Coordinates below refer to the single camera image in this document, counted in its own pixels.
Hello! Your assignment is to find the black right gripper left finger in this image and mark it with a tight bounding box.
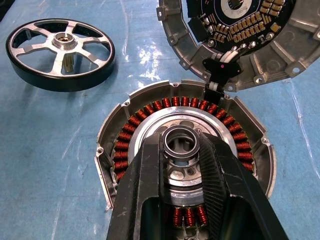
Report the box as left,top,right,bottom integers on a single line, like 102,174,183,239
106,131,166,240

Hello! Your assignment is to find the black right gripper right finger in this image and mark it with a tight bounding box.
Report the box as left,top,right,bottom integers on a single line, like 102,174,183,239
198,131,291,240

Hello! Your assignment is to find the motor housing with copper coils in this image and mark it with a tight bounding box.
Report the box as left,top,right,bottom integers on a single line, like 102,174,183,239
94,79,277,240

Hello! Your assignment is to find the silver lid with circuit board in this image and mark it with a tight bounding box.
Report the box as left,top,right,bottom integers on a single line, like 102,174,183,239
156,0,320,93

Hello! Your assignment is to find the black-rimmed silver spoked rotor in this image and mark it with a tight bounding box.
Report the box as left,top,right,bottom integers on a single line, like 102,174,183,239
5,18,116,93

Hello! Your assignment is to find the blue plastic table cover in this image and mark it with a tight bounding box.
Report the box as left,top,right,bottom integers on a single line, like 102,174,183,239
0,0,320,240

